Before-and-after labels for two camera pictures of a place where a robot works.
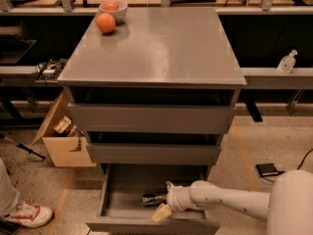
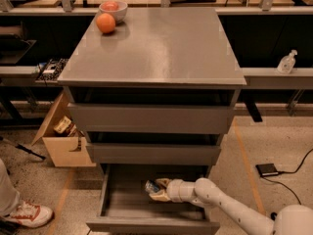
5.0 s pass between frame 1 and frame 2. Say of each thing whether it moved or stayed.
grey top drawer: stayed
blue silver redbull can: moved
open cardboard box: stayed
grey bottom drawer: stayed
